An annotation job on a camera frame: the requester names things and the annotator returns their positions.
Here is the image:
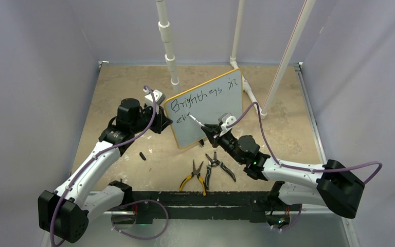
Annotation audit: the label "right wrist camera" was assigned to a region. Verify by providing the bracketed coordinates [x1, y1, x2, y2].
[219, 113, 237, 136]

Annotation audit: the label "white PVC pipe frame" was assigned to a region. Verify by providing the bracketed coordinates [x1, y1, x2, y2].
[155, 0, 317, 120]

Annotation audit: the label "black base bar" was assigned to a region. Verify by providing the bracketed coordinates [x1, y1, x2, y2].
[127, 191, 288, 224]

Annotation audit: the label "aluminium table edge rail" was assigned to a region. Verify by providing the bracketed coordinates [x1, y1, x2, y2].
[293, 62, 360, 247]

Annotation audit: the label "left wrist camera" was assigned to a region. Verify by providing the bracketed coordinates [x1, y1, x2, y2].
[143, 88, 166, 114]

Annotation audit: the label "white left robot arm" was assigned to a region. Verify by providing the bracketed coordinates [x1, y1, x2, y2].
[38, 93, 172, 246]

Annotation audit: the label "black grey wire stripper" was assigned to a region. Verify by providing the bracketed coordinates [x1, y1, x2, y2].
[204, 151, 236, 191]

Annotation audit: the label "black marker cap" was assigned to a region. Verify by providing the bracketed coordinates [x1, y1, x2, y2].
[139, 152, 147, 161]

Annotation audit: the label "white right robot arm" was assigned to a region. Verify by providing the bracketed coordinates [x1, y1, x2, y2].
[201, 124, 365, 219]

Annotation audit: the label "yellow handled needle-nose pliers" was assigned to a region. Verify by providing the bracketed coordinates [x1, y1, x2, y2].
[179, 159, 208, 198]

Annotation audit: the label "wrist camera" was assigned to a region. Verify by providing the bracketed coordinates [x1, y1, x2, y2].
[143, 88, 166, 114]
[219, 113, 237, 136]

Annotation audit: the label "white whiteboard marker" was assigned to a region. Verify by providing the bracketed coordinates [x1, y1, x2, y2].
[188, 114, 204, 127]

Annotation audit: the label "yellow framed whiteboard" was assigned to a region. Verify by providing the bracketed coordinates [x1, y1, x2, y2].
[164, 69, 243, 149]

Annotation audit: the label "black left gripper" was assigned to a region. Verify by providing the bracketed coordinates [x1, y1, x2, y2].
[131, 103, 172, 134]

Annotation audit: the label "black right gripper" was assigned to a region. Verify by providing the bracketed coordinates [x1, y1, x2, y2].
[202, 123, 245, 165]

